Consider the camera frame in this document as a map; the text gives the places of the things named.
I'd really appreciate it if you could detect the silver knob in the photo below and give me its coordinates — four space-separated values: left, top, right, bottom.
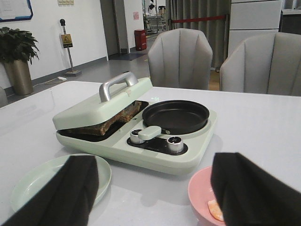
130 129 145 144
166 136 184 153

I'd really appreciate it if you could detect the white refrigerator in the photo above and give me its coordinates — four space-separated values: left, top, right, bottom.
228 0 282 55

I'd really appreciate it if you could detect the black frying pan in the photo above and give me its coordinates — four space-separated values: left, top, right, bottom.
138 100 210 140

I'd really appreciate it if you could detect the grey chair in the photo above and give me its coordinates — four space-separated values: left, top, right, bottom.
220 32 301 96
148 28 213 90

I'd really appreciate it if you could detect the red barrier belt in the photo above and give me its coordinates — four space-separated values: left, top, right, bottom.
171 15 227 24

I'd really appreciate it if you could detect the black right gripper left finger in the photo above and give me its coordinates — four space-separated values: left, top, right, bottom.
4 155 99 226

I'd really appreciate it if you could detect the left silver knob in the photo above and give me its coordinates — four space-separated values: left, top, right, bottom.
130 129 145 144

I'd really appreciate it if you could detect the green breakfast maker lid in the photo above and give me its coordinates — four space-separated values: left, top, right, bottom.
53 72 152 130

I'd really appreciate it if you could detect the pink bowl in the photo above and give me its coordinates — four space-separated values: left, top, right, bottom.
188 166 225 226

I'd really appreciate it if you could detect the grey curtain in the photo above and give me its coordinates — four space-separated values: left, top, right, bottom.
166 0 231 69

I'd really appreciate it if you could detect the red trash bin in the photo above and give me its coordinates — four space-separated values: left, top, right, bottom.
134 29 147 51

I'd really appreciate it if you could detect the left grey chair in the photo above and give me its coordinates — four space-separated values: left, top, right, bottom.
148 28 213 90

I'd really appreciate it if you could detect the yellow warning sign post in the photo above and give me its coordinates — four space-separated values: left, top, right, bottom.
59 19 81 76

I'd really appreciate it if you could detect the green breakfast maker base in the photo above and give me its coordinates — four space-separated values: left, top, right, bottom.
56 100 217 175

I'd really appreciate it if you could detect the right silver knob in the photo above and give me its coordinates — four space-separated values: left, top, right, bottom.
166 136 184 153

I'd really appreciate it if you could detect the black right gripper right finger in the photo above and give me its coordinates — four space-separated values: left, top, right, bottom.
211 153 301 226

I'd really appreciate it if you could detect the bread slice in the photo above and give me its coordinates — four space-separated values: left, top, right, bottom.
62 112 126 136
117 101 142 122

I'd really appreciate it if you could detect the front shrimp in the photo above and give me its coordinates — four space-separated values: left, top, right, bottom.
207 199 224 222

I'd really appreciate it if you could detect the green round plate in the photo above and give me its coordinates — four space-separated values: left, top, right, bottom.
10 155 111 212

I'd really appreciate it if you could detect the right grey chair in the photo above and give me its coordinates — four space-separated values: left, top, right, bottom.
220 32 301 96

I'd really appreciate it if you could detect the potted green plant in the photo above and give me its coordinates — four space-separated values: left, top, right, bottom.
0 27 39 96

